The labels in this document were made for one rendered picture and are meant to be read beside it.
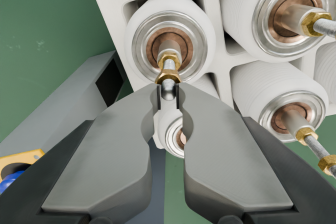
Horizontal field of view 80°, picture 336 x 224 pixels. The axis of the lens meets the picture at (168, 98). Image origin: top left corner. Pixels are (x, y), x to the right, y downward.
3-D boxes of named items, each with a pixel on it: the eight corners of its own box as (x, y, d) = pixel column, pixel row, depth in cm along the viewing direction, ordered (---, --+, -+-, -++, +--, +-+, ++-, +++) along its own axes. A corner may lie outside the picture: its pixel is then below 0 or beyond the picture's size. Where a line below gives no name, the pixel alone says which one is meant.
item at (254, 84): (226, 36, 37) (266, 76, 22) (276, 42, 38) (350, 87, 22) (213, 82, 42) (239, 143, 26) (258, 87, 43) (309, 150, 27)
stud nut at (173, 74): (152, 73, 14) (151, 78, 13) (174, 63, 14) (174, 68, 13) (164, 95, 15) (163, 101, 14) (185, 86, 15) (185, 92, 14)
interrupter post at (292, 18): (308, 1, 18) (334, 5, 15) (301, 29, 19) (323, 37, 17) (281, 3, 18) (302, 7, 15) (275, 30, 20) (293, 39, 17)
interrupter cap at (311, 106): (271, 84, 22) (273, 87, 22) (335, 92, 23) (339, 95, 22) (248, 136, 26) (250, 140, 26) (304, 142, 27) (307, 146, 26)
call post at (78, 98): (128, 77, 49) (77, 193, 22) (101, 83, 50) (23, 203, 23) (116, 49, 46) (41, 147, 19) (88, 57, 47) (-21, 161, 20)
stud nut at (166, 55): (155, 55, 17) (155, 58, 17) (173, 47, 17) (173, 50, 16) (165, 74, 18) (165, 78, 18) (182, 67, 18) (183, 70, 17)
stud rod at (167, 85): (162, 52, 19) (157, 91, 13) (172, 48, 19) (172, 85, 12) (167, 62, 19) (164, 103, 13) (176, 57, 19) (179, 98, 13)
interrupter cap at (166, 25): (130, 7, 19) (129, 8, 18) (212, 11, 19) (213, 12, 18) (134, 81, 22) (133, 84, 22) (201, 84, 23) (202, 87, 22)
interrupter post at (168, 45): (158, 37, 20) (155, 47, 17) (182, 38, 20) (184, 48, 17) (157, 60, 21) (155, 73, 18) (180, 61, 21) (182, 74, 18)
